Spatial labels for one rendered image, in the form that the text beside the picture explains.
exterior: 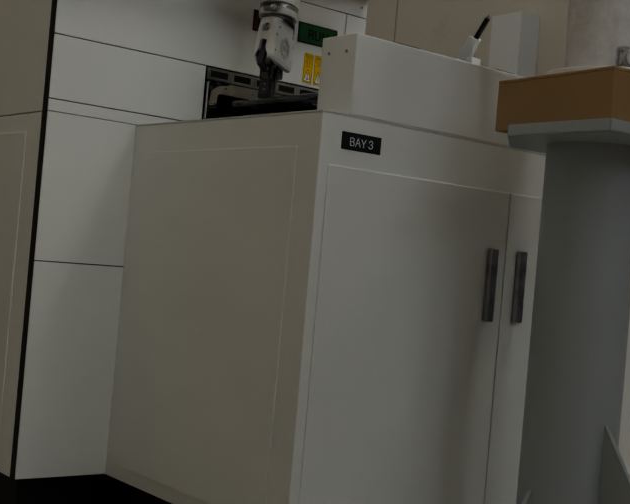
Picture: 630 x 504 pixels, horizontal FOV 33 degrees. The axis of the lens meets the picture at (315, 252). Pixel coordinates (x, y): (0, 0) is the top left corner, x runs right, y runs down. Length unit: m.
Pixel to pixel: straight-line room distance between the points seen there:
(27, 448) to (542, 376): 1.04
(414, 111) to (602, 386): 0.58
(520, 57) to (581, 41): 3.64
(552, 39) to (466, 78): 3.52
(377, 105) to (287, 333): 0.42
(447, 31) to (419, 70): 4.17
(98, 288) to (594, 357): 1.03
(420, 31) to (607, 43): 4.46
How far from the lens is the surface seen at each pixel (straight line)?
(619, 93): 1.78
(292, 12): 2.37
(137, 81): 2.33
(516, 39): 5.54
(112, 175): 2.29
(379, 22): 6.61
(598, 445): 1.84
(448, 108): 2.01
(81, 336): 2.28
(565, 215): 1.82
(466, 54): 2.49
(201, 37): 2.43
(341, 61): 1.89
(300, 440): 1.82
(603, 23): 1.88
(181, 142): 2.16
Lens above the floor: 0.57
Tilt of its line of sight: level
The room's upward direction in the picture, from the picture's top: 5 degrees clockwise
